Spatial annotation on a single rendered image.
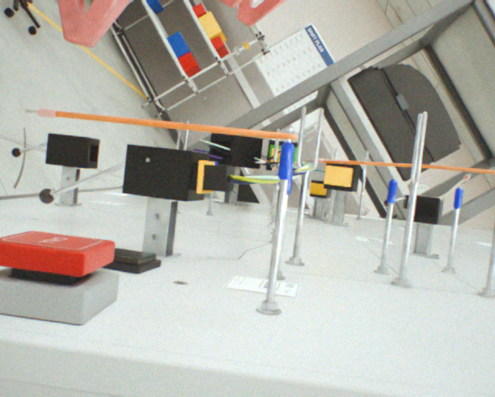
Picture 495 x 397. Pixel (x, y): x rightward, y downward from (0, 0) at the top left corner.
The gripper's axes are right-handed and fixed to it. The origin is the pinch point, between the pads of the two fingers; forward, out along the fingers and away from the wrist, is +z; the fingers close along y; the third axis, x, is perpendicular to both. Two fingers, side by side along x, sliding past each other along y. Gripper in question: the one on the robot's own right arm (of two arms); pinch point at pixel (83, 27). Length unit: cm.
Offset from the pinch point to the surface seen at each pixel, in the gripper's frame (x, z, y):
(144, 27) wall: 248, -140, 812
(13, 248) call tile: -0.3, 11.2, -2.3
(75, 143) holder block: 18, 8, 52
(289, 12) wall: 55, -207, 799
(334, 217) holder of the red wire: -21, 10, 78
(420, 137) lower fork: -21.0, -1.2, 19.2
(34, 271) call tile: -1.2, 12.2, -1.3
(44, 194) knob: 8.2, 11.6, 20.5
